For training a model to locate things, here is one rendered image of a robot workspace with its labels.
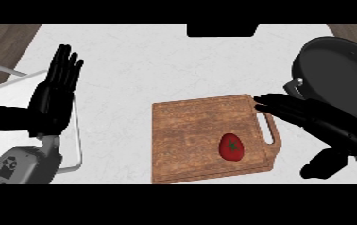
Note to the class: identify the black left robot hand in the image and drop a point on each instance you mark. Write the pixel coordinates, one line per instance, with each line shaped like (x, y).
(51, 98)

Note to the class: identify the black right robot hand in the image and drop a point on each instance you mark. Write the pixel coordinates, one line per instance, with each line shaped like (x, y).
(317, 118)

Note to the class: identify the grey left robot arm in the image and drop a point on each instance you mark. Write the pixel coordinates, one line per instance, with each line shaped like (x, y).
(30, 164)

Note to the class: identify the dark grey pot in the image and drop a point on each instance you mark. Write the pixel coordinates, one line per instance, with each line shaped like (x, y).
(330, 71)

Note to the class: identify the red tomato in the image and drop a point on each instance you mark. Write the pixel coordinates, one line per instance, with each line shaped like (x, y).
(233, 147)

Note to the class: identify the wooden cutting board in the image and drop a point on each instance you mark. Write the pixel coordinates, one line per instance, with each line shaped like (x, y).
(200, 137)

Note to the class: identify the white tray with metal rim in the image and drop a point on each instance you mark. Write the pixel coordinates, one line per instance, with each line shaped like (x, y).
(19, 87)

